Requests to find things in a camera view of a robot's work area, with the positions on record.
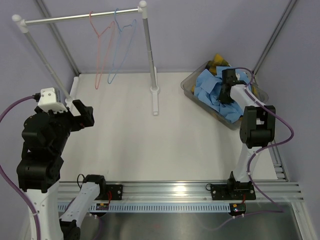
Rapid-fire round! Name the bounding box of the aluminium frame post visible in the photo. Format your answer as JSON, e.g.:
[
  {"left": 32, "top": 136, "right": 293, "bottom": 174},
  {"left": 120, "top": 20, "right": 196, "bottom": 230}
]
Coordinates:
[
  {"left": 33, "top": 0, "right": 80, "bottom": 77},
  {"left": 252, "top": 0, "right": 299, "bottom": 75}
]

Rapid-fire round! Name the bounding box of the aluminium mounting rail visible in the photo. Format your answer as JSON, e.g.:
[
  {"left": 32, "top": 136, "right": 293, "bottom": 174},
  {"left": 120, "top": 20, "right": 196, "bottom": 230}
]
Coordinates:
[{"left": 57, "top": 179, "right": 305, "bottom": 204}]

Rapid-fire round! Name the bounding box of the aluminium frame post left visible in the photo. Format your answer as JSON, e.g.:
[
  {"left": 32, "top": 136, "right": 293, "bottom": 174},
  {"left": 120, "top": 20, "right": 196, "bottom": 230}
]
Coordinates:
[{"left": 33, "top": 0, "right": 80, "bottom": 77}]

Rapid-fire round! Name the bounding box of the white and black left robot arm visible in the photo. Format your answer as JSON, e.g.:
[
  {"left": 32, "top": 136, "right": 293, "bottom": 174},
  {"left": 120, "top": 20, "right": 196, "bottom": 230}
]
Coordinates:
[{"left": 16, "top": 100, "right": 108, "bottom": 240}]

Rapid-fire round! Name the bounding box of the yellow plaid shirt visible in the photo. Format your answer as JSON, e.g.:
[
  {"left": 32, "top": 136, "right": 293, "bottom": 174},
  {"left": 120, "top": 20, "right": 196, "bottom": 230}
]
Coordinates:
[{"left": 205, "top": 53, "right": 250, "bottom": 85}]

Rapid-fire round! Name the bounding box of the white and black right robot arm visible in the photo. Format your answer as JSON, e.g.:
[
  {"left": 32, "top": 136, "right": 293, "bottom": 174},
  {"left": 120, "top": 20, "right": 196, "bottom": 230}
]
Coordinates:
[{"left": 210, "top": 68, "right": 276, "bottom": 201}]

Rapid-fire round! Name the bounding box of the white and metal clothes rack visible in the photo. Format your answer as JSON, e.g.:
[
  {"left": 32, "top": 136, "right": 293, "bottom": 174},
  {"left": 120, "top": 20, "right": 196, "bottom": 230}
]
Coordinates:
[{"left": 11, "top": 0, "right": 160, "bottom": 116}]

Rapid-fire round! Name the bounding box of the pink wire hanger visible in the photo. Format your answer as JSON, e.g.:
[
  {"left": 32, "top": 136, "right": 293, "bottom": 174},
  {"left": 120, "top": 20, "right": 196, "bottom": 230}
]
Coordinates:
[{"left": 89, "top": 11, "right": 116, "bottom": 90}]

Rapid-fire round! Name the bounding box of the clear plastic bin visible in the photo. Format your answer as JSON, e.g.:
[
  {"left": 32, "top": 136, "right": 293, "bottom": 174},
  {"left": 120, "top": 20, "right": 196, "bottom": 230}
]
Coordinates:
[{"left": 180, "top": 61, "right": 269, "bottom": 130}]

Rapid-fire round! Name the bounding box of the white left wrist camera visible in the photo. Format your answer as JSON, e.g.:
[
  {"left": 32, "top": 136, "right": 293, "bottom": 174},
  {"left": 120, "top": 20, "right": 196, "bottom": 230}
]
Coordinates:
[{"left": 37, "top": 87, "right": 67, "bottom": 114}]

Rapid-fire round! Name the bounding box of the perforated white cable duct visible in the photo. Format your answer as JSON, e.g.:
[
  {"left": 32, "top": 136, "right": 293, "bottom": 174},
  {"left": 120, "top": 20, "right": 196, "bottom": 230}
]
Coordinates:
[{"left": 57, "top": 202, "right": 231, "bottom": 213}]

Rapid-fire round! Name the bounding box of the light blue wire hanger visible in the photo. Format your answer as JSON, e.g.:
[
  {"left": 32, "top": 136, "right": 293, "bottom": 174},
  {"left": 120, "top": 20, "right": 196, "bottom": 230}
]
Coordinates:
[{"left": 107, "top": 8, "right": 137, "bottom": 85}]

